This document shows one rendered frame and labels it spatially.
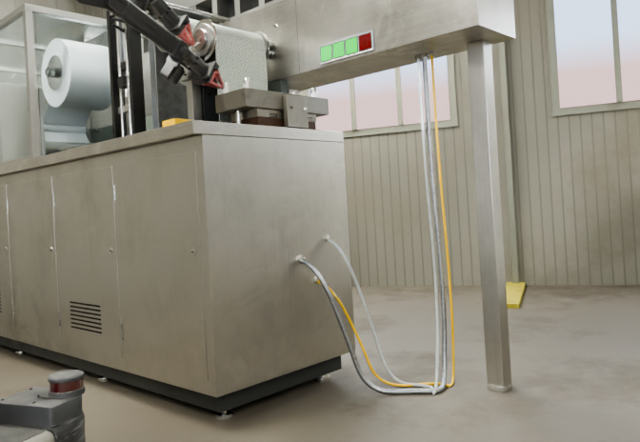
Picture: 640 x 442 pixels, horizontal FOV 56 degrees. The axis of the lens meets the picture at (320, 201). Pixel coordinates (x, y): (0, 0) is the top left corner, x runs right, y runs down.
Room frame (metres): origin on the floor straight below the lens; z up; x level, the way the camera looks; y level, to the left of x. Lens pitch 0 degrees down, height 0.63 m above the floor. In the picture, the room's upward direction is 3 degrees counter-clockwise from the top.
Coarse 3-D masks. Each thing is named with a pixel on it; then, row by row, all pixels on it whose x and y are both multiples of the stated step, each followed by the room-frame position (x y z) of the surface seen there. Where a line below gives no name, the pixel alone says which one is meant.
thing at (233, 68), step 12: (216, 60) 2.09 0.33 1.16; (228, 60) 2.13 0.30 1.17; (240, 60) 2.17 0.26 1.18; (252, 60) 2.21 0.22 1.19; (264, 60) 2.25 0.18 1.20; (228, 72) 2.13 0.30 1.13; (240, 72) 2.17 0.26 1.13; (252, 72) 2.21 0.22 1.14; (264, 72) 2.25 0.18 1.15; (240, 84) 2.17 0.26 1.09; (252, 84) 2.21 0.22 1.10; (264, 84) 2.25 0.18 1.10
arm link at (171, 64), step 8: (184, 48) 1.90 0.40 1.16; (168, 56) 1.96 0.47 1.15; (184, 56) 1.91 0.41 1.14; (168, 64) 1.96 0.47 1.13; (176, 64) 1.95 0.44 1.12; (160, 72) 1.96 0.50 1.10; (168, 72) 1.95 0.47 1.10; (176, 72) 1.97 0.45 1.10; (184, 72) 1.99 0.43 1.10; (168, 80) 2.00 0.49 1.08; (176, 80) 1.98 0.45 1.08
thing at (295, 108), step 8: (288, 96) 2.04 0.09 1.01; (296, 96) 2.07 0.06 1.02; (288, 104) 2.04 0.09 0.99; (296, 104) 2.07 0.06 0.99; (304, 104) 2.09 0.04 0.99; (288, 112) 2.03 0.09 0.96; (296, 112) 2.06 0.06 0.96; (304, 112) 2.09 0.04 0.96; (288, 120) 2.03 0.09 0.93; (296, 120) 2.06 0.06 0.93; (304, 120) 2.09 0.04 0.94; (296, 128) 2.08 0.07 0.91; (304, 128) 2.10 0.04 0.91
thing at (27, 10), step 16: (16, 16) 2.70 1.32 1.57; (64, 16) 2.74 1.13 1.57; (80, 16) 2.80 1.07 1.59; (32, 32) 2.64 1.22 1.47; (32, 48) 2.63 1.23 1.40; (32, 64) 2.63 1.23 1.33; (32, 80) 2.63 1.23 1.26; (32, 96) 2.62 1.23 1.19; (32, 112) 2.62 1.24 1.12; (32, 128) 2.62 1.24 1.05; (32, 144) 2.62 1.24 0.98; (16, 160) 2.74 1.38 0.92
